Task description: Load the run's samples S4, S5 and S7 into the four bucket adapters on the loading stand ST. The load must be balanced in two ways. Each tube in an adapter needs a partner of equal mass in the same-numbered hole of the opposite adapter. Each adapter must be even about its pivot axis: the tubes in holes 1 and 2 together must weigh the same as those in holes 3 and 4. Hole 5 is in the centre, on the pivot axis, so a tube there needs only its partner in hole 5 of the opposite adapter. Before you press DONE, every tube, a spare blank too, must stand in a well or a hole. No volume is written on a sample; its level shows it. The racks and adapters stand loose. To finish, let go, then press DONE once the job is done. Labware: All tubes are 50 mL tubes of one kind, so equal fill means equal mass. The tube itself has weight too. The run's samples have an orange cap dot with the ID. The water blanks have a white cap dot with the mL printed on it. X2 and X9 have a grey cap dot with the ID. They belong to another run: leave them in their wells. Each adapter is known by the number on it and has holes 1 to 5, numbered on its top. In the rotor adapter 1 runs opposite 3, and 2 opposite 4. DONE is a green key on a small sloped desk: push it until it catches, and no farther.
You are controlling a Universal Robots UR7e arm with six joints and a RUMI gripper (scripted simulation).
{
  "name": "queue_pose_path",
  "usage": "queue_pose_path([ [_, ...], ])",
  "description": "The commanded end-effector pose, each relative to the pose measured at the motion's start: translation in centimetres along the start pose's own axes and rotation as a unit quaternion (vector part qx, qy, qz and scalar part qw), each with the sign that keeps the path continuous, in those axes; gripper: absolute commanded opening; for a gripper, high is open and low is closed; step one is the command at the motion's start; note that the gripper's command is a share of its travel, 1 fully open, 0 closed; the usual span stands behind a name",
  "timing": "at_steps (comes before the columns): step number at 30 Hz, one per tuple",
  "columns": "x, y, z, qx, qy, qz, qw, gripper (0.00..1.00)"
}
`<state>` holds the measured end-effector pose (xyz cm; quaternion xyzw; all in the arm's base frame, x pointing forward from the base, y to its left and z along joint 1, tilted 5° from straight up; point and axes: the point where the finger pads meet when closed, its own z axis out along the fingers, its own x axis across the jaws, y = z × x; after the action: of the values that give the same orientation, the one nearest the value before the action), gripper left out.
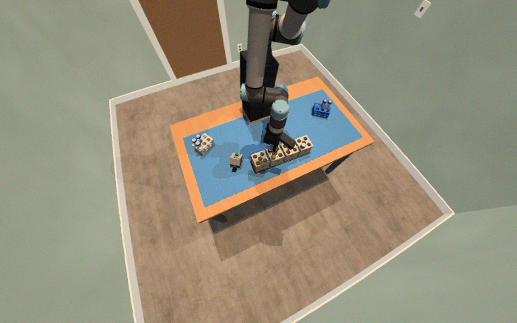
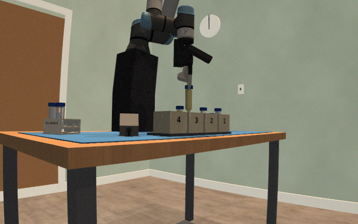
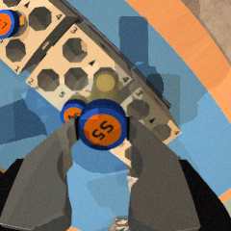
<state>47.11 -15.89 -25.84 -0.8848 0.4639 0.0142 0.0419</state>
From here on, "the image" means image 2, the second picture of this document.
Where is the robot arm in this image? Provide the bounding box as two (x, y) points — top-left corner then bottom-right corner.
(126, 0), (213, 63)

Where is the beige tube rack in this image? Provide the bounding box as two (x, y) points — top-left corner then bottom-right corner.
(43, 118), (81, 134)

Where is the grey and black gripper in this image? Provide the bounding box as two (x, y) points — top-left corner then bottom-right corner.
(173, 37), (194, 90)

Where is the beige bucket adapter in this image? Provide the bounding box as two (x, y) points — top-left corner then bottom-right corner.
(217, 114), (230, 132)
(187, 112), (203, 133)
(203, 113), (218, 133)
(153, 111), (187, 134)

